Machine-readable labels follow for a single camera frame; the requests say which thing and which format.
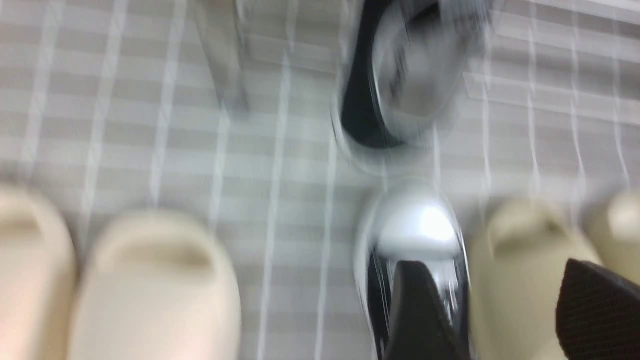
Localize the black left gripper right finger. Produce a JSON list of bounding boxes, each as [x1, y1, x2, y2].
[[555, 259, 640, 360]]

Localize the cream slipper far left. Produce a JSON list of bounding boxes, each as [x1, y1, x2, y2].
[[0, 184, 77, 360]]

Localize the olive green slipper right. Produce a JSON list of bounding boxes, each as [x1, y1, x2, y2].
[[585, 188, 640, 285]]

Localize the olive green slipper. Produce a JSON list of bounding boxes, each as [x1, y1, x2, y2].
[[585, 188, 640, 285], [467, 198, 601, 360]]

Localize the cream slipper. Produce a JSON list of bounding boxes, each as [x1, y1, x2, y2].
[[0, 184, 77, 360], [67, 209, 242, 360]]

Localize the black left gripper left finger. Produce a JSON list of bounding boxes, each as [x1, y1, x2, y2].
[[384, 260, 471, 360]]

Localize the grey checked tablecloth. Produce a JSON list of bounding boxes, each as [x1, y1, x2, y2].
[[0, 0, 639, 360]]

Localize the stainless steel shoe rack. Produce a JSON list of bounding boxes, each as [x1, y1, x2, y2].
[[192, 0, 640, 126]]

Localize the olive green slipper left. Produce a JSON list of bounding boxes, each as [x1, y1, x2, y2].
[[467, 198, 601, 360]]

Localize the black canvas sneaker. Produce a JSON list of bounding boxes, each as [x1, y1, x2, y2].
[[331, 0, 495, 175], [353, 181, 471, 360]]

